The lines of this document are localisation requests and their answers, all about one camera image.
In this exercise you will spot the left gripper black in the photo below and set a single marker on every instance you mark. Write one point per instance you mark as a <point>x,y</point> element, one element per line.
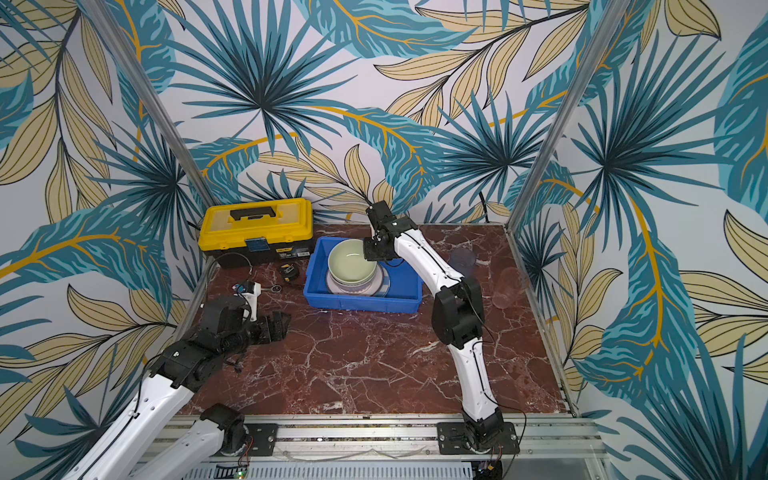
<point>267,327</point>

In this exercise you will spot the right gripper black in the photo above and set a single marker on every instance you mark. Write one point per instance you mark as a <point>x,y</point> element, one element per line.
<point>381,241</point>

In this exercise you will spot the pale green bowl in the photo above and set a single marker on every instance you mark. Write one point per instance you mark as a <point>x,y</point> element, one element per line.
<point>347,263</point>

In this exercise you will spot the white plate green rim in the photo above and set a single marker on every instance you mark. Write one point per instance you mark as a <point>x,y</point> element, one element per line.
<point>383,275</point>

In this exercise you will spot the pink translucent plastic cup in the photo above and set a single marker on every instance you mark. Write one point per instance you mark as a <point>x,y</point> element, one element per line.
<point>510,287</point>

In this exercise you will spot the stack of lilac bowls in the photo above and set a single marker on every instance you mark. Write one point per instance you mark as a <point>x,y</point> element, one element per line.
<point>364,289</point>

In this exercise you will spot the grey translucent plastic cup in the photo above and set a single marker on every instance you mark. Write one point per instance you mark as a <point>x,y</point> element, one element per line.
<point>463,260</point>

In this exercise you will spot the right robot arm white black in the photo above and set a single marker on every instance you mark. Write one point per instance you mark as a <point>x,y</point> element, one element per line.
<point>457,316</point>

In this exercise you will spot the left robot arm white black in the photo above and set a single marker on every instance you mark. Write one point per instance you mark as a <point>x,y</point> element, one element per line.
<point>178,373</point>

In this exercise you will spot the blue plastic bin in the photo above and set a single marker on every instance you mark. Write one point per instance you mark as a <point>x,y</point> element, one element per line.
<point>404,295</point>

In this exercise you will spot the yellow black tape measure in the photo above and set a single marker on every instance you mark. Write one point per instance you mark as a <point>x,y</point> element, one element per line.
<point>289,272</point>

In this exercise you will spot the yellow black toolbox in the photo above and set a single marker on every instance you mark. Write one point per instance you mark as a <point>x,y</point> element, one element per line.
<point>238,235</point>

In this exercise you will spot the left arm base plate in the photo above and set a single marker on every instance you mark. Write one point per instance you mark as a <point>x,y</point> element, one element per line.
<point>260,439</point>

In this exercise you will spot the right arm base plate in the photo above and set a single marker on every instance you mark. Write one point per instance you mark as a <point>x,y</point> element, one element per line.
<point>455,438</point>

